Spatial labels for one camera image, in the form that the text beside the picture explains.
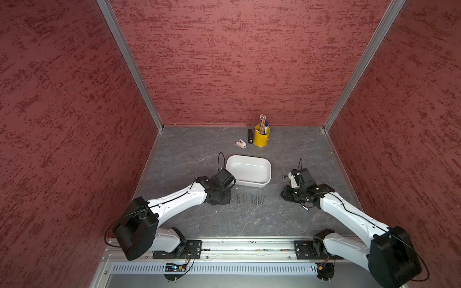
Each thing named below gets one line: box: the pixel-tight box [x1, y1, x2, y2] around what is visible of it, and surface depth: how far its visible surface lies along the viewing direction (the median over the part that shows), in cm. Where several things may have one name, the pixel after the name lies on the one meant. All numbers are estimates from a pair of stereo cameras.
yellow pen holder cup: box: [253, 124, 271, 147], surface depth 107 cm
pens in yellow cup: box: [259, 114, 269, 135], surface depth 108 cm
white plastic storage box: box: [225, 154, 272, 188], surface depth 100 cm
